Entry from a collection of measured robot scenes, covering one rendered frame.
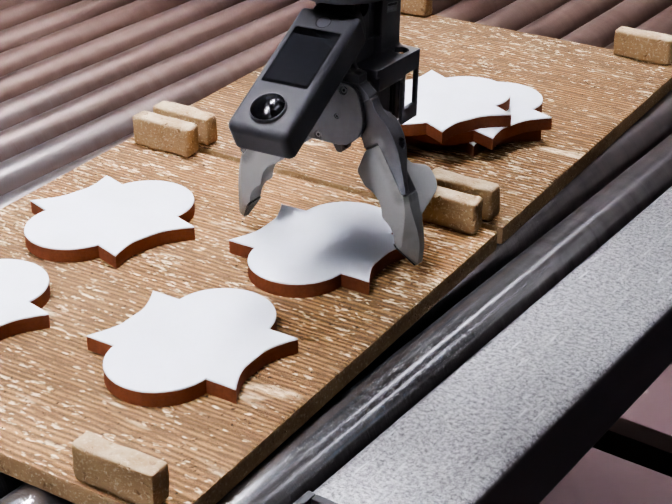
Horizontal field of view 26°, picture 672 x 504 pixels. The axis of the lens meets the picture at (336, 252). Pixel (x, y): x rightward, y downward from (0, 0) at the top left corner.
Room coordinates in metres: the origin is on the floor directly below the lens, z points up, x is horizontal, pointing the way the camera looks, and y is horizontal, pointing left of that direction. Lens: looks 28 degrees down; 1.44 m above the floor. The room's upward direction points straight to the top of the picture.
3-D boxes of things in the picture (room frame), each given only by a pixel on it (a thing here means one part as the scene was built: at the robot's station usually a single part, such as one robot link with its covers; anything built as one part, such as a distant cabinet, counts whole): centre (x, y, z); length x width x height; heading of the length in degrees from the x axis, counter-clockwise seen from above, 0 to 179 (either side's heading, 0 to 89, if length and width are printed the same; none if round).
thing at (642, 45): (1.35, -0.30, 0.95); 0.06 x 0.02 x 0.03; 58
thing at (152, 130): (1.14, 0.14, 0.95); 0.06 x 0.02 x 0.03; 58
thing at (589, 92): (1.25, -0.09, 0.93); 0.41 x 0.35 x 0.02; 148
